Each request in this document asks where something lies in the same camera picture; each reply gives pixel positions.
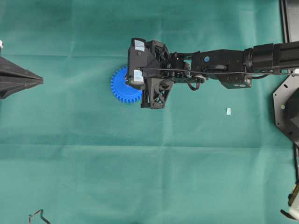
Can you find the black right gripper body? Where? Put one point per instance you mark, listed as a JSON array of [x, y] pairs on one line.
[[156, 61]]

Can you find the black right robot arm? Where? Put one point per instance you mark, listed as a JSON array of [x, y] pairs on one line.
[[232, 68]]

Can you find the black aluminium frame rail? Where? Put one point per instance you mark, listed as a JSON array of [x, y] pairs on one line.
[[290, 19]]

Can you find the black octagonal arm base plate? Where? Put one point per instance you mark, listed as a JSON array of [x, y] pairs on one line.
[[286, 108]]

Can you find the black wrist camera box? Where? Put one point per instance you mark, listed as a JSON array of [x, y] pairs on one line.
[[133, 73]]

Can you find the green table cloth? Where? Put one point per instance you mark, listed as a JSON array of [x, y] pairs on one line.
[[70, 148]]

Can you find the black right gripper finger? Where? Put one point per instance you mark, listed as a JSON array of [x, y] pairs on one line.
[[156, 92]]

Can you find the white yellow object bottom right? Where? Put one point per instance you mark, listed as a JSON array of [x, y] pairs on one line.
[[293, 202]]

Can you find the blue plastic gear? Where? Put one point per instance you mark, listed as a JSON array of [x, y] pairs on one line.
[[123, 92]]

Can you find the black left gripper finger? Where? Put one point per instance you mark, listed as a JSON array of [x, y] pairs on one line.
[[14, 78]]

